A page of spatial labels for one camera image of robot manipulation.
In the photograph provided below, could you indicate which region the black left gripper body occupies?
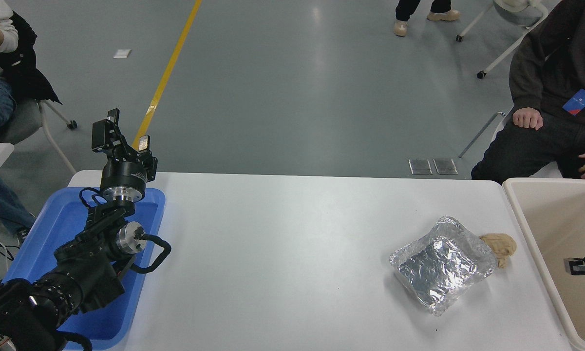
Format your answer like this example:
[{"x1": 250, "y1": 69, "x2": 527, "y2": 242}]
[{"x1": 100, "y1": 158, "x2": 148, "y2": 191}]

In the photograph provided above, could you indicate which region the badge person's right hand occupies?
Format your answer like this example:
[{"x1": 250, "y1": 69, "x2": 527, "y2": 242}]
[{"x1": 512, "y1": 107, "x2": 544, "y2": 131}]

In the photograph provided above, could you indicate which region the large pale bin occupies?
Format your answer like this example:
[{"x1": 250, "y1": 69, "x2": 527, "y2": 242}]
[{"x1": 503, "y1": 177, "x2": 585, "y2": 351}]

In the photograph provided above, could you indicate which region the crumpled tan paper ball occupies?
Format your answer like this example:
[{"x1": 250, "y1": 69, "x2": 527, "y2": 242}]
[{"x1": 479, "y1": 233, "x2": 517, "y2": 268}]

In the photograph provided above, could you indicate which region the grey chair with white legs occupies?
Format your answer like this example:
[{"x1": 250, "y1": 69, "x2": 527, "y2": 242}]
[{"x1": 0, "y1": 95, "x2": 77, "y2": 176}]

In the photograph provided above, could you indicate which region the blue plastic tray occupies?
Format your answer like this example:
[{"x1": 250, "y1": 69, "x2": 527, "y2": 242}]
[{"x1": 2, "y1": 187, "x2": 167, "y2": 350}]

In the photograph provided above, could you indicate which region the black jacket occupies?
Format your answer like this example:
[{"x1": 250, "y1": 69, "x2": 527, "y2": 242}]
[{"x1": 0, "y1": 12, "x2": 61, "y2": 105}]

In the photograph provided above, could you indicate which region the white chair with steel leg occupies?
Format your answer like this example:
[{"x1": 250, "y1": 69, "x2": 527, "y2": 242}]
[{"x1": 459, "y1": 111, "x2": 563, "y2": 178}]

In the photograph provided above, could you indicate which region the crumpled foil tray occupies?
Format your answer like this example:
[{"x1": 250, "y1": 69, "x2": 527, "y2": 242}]
[{"x1": 389, "y1": 216, "x2": 497, "y2": 316}]

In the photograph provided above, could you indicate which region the blue name badge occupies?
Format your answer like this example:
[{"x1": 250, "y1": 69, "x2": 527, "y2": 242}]
[{"x1": 562, "y1": 71, "x2": 585, "y2": 116}]

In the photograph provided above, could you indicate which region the metal floor plate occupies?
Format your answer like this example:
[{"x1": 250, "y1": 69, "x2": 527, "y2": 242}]
[
  {"x1": 408, "y1": 158, "x2": 433, "y2": 176},
  {"x1": 433, "y1": 158, "x2": 458, "y2": 175}
]

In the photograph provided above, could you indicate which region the seated person with badge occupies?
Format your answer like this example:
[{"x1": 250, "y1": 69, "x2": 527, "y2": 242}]
[{"x1": 471, "y1": 0, "x2": 585, "y2": 182}]

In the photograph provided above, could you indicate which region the white wheeled chair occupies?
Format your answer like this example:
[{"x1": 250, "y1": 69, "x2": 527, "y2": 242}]
[{"x1": 456, "y1": 0, "x2": 550, "y2": 79}]

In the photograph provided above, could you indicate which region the walking person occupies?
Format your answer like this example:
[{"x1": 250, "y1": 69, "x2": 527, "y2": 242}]
[{"x1": 394, "y1": 0, "x2": 461, "y2": 37}]

